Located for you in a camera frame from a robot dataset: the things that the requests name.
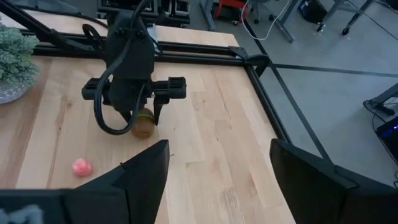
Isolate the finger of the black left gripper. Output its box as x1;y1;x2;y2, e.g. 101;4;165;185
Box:
152;97;170;126
119;110;133;124

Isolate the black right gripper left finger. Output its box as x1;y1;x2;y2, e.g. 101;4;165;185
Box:
0;139;171;224

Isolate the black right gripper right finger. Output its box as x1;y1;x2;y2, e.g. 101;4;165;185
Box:
269;138;398;224

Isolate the brown kiwi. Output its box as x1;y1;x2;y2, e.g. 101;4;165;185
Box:
130;108;155;140

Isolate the pink toy strawberry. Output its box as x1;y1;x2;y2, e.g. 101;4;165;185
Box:
72;157;93;177

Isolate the black computer box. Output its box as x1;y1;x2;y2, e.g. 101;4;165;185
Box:
374;116;398;166

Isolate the potted green succulent plant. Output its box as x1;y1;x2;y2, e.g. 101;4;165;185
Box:
0;18;40;105

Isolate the red rolling stool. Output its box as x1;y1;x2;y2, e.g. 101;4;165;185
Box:
214;0;249;26

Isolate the grey rolling table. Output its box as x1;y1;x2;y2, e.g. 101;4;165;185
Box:
317;0;376;37

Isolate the black bag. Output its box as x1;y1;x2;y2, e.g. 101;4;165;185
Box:
297;0;329;24

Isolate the black aluminium frame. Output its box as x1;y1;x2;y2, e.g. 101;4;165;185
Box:
0;0;292;142

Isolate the black cable loop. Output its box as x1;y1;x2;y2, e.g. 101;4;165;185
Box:
81;24;109;52

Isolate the coiled black cable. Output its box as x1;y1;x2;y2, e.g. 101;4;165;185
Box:
363;98;396;116

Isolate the white cable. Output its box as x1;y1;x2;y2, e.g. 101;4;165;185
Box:
241;0;295;41

